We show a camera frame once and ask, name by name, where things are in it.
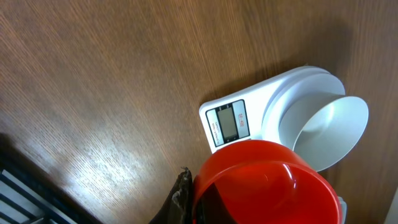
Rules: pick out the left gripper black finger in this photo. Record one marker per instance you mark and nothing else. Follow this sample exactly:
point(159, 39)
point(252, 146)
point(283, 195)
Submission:
point(177, 208)

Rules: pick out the orange measuring scoop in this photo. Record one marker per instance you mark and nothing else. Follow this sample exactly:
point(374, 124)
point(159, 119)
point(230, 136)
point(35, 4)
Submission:
point(256, 181)

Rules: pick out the white digital kitchen scale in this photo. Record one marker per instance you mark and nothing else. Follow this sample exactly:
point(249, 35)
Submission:
point(256, 111)

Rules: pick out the black white base rack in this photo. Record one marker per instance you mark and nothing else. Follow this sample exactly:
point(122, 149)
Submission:
point(25, 199)

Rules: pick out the white round bowl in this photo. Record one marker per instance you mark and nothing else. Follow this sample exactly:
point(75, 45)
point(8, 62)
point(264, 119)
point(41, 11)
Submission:
point(322, 128)

